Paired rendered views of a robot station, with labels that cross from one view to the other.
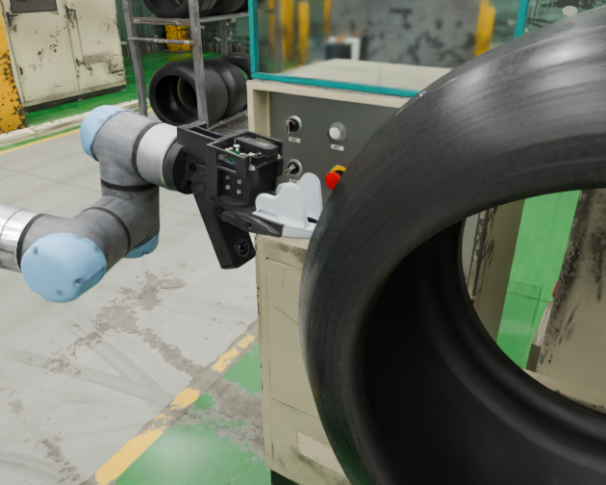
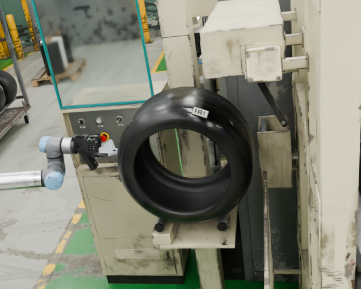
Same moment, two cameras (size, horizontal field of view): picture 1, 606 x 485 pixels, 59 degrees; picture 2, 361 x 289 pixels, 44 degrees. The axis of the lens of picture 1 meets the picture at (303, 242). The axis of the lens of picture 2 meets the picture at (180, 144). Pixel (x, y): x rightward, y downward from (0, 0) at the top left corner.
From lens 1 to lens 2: 1.41 m
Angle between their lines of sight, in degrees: 18
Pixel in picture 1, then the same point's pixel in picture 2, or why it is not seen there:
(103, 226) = (58, 168)
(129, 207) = (59, 162)
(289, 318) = (98, 198)
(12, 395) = not seen: outside the picture
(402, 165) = (132, 134)
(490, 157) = (145, 130)
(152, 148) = (66, 144)
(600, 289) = (188, 147)
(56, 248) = (54, 175)
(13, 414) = not seen: outside the picture
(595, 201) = not seen: hidden behind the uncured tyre
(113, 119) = (49, 140)
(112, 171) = (52, 153)
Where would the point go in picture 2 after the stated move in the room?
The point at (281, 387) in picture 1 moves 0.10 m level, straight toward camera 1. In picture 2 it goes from (102, 231) to (106, 239)
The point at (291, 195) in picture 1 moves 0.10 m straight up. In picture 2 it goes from (108, 145) to (103, 124)
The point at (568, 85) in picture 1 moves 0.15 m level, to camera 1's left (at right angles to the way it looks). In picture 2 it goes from (152, 117) to (116, 128)
